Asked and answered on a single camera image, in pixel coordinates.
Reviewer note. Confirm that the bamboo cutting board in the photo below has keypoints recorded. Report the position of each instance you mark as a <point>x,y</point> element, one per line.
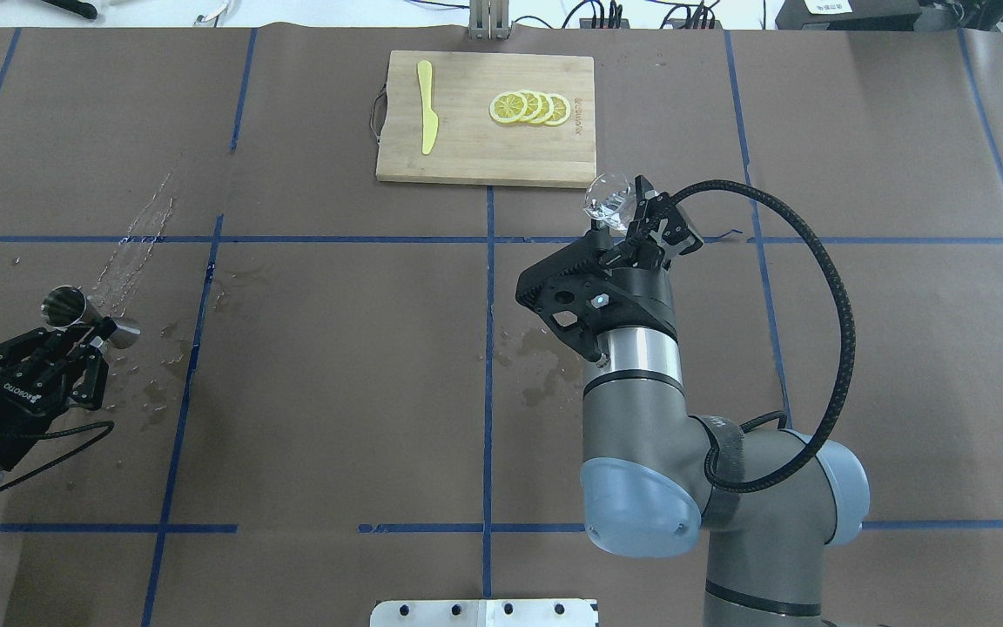
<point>471,148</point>

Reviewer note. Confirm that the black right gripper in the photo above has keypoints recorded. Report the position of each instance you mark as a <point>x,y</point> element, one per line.
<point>646,298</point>

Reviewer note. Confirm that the steel jigger measuring cup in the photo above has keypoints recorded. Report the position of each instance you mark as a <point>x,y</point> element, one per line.
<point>68,306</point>

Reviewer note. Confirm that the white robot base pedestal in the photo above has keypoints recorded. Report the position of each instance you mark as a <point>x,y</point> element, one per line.
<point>487,612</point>

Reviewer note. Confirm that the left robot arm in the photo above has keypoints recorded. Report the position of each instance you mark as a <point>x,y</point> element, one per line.
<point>43,374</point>

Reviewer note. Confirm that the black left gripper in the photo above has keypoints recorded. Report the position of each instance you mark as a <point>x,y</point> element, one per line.
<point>3,401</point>

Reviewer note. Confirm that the yellow plastic knife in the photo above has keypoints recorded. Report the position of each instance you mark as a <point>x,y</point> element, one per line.
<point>429,118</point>

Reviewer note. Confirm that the black box with label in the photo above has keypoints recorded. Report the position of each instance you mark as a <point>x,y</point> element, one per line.
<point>849,15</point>

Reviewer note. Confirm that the aluminium frame post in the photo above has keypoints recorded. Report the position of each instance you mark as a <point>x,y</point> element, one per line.
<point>489,20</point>

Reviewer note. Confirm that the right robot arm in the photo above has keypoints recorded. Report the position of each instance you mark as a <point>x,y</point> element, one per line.
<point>654,476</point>

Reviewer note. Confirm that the clear glass cup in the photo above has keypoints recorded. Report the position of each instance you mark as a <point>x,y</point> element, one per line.
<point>610,201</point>

